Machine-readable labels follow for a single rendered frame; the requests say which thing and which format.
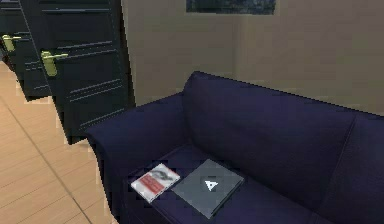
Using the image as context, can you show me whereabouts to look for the dark blue sofa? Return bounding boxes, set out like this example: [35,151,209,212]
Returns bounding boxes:
[84,70,384,224]

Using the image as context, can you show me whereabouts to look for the grey closed laptop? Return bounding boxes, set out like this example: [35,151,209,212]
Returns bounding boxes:
[170,158,245,220]

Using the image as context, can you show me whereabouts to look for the black panelled room door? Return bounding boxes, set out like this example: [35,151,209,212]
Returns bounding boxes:
[0,0,53,102]
[18,0,137,146]

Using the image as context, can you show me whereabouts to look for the brass lever door handle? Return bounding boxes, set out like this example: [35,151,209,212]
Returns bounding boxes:
[1,34,22,53]
[40,50,69,78]

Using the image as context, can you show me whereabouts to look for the dark framed wall picture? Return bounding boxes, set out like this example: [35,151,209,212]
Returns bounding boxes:
[185,0,277,16]

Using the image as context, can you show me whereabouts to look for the white and red book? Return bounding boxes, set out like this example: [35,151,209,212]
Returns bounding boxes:
[130,162,181,204]

